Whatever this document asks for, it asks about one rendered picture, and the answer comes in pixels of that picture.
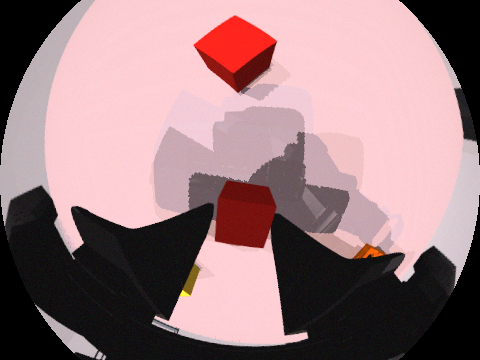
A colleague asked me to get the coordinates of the yellow cube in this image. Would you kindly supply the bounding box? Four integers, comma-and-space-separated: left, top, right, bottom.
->
180, 265, 200, 297

